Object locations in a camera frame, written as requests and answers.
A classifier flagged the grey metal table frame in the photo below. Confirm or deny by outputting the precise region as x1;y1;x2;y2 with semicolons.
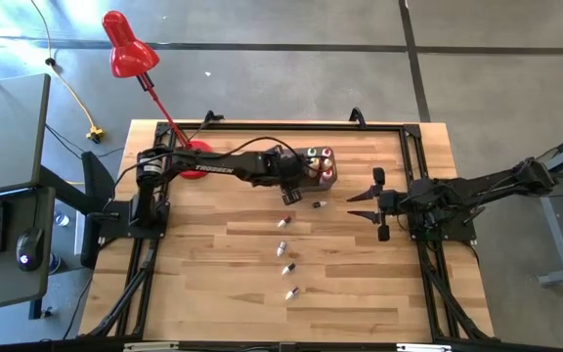
510;124;563;287

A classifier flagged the black aluminium table frame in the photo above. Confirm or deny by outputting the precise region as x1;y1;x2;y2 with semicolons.
79;107;497;343

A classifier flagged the yellow extension cable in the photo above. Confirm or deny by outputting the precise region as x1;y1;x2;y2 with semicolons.
29;0;106;144

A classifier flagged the red desk lamp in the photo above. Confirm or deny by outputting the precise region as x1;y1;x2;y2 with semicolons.
101;10;214;181

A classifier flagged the computer monitor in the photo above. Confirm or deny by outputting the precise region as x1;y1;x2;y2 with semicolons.
0;72;52;198

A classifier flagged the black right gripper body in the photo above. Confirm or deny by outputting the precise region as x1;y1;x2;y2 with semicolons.
372;167;411;242

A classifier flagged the black computer mouse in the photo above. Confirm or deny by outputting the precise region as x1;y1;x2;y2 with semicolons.
16;227;46;273

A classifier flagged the black cable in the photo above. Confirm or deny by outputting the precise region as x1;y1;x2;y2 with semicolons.
44;122;87;161
61;276;95;341

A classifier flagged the silver metal bracket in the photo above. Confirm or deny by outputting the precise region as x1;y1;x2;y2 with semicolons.
396;343;454;352
123;341;181;352

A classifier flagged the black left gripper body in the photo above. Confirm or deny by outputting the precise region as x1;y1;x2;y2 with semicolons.
261;146;312;195

